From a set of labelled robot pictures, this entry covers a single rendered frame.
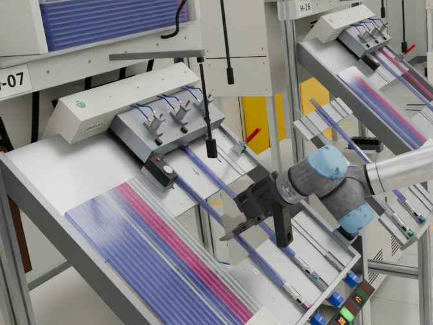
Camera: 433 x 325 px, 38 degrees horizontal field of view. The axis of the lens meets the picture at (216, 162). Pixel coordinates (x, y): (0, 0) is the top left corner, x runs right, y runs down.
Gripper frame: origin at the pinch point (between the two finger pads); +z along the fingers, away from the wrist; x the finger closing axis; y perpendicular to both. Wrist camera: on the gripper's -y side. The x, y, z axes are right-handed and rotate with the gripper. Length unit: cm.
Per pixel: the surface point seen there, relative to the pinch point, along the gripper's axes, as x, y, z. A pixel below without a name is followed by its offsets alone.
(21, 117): 20, 53, 19
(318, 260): -17.7, -18.8, -4.1
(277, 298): 4.4, -17.9, -3.9
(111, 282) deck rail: 38.0, 6.9, 1.7
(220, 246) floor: -156, -11, 146
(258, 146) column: -295, 31, 178
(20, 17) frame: 27, 64, -7
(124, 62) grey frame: -3, 51, 1
